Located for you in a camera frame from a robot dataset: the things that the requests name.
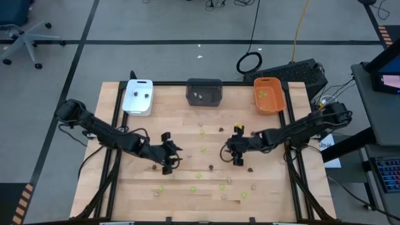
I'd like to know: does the backlit keyboard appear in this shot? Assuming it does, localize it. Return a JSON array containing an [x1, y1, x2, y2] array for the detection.
[[373, 156, 400, 193]]

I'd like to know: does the dark grey translucent bin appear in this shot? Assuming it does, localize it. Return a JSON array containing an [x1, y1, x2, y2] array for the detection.
[[186, 77, 223, 107]]

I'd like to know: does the white power cable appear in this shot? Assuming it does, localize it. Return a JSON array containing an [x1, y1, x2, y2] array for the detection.
[[317, 94, 338, 107]]

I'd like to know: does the grey office chair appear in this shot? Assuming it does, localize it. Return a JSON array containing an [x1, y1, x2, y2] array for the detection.
[[0, 21, 67, 69]]

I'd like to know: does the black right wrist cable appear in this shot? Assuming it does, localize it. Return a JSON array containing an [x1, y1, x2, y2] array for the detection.
[[219, 142, 234, 164]]

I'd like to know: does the black monitor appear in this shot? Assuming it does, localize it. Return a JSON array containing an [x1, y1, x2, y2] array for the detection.
[[364, 39, 400, 94]]

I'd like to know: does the white paper sheet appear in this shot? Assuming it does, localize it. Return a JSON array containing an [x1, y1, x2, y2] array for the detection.
[[318, 142, 342, 169]]

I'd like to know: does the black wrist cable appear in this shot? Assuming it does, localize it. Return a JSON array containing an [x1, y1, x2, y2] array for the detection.
[[117, 126, 182, 169], [219, 142, 234, 164]]

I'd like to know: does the orange plastic bin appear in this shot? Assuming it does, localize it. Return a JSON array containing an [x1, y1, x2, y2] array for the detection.
[[253, 77, 286, 115]]

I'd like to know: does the black coiled cable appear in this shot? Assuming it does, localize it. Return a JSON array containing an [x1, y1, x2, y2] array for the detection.
[[236, 0, 263, 75]]

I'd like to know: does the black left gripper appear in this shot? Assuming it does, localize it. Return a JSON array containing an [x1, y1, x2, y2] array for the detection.
[[139, 131, 183, 176]]

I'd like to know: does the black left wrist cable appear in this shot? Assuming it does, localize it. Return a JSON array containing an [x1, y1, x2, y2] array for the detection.
[[117, 126, 182, 169]]

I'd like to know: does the white plastic bin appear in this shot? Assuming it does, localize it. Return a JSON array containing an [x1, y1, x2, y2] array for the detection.
[[121, 79, 154, 118]]

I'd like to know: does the black computer tower case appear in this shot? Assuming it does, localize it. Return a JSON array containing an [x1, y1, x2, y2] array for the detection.
[[242, 58, 329, 101]]

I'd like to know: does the yellow cable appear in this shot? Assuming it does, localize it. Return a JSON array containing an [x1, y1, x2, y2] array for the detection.
[[291, 0, 311, 63]]

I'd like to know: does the grey desk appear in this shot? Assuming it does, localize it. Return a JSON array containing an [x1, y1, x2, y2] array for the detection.
[[321, 61, 400, 225]]

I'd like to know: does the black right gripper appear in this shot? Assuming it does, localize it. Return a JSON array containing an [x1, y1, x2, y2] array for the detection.
[[225, 124, 265, 167]]

